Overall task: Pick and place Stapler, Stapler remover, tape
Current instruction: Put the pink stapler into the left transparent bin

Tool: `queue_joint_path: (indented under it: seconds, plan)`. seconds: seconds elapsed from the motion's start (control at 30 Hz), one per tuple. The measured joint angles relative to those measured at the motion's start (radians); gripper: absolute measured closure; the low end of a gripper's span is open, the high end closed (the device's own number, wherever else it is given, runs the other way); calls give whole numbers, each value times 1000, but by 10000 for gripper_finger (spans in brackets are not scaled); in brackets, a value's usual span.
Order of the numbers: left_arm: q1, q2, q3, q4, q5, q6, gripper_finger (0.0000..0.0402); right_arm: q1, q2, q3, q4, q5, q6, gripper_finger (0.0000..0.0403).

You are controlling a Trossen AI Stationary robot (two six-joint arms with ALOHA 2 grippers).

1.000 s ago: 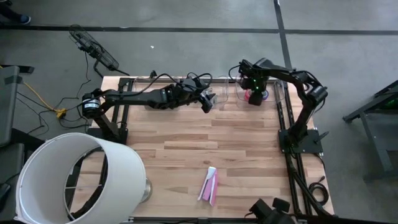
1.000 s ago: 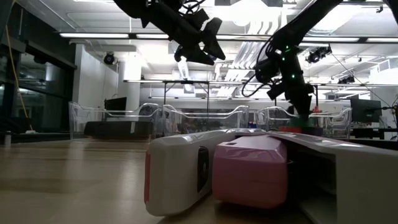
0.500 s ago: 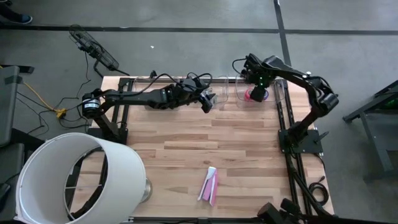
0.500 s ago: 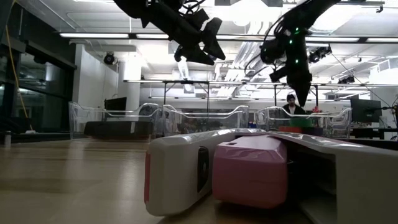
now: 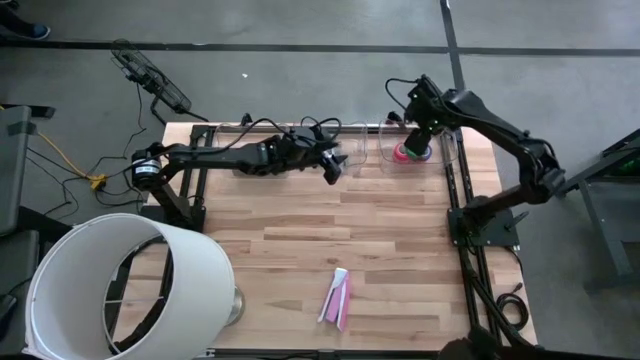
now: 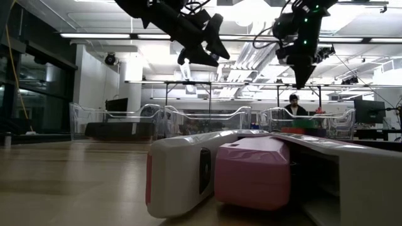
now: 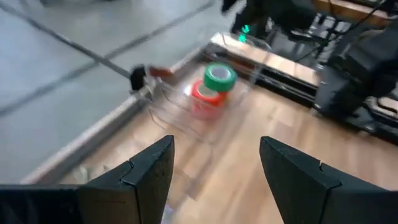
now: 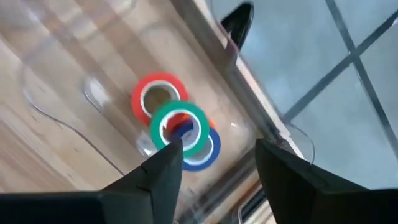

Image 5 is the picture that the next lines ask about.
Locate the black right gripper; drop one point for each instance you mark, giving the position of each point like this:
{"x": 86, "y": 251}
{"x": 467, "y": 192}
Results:
{"x": 430, "y": 105}

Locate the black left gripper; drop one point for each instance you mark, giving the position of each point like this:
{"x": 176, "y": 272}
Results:
{"x": 307, "y": 147}

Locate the green tape roll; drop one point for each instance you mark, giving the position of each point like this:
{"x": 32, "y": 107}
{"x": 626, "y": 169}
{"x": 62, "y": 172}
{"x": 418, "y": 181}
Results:
{"x": 410, "y": 157}

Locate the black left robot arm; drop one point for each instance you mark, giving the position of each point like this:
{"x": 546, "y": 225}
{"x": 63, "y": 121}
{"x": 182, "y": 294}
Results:
{"x": 215, "y": 156}

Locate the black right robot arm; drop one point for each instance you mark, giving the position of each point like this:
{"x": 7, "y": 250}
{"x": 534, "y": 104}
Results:
{"x": 500, "y": 125}

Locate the pink and white stapler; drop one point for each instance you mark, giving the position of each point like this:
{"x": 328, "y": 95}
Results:
{"x": 345, "y": 300}

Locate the clear plastic bin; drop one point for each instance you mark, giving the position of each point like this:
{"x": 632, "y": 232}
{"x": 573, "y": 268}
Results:
{"x": 235, "y": 135}
{"x": 357, "y": 150}
{"x": 447, "y": 160}

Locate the black table edge clamp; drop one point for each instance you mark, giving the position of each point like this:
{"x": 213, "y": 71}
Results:
{"x": 395, "y": 117}
{"x": 246, "y": 119}

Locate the silver metal lamp base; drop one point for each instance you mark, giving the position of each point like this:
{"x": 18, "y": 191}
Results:
{"x": 239, "y": 307}

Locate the white lamp shade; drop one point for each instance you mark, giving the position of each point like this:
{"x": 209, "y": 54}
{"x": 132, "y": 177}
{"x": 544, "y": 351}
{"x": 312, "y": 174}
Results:
{"x": 200, "y": 280}

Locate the grey metal side table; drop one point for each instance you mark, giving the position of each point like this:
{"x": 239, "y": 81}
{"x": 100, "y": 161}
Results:
{"x": 605, "y": 200}

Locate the grey desk with black legs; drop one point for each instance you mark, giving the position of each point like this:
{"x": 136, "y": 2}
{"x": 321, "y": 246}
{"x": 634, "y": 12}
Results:
{"x": 15, "y": 170}

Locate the person's shoe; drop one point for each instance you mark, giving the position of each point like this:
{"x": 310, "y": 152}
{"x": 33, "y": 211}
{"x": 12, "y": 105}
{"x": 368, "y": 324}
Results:
{"x": 37, "y": 31}

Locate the black aluminium table frame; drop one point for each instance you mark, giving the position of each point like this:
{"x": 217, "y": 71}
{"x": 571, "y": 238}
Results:
{"x": 451, "y": 185}

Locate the black camera stand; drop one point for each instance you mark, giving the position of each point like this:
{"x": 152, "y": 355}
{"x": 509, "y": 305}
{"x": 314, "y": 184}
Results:
{"x": 475, "y": 345}

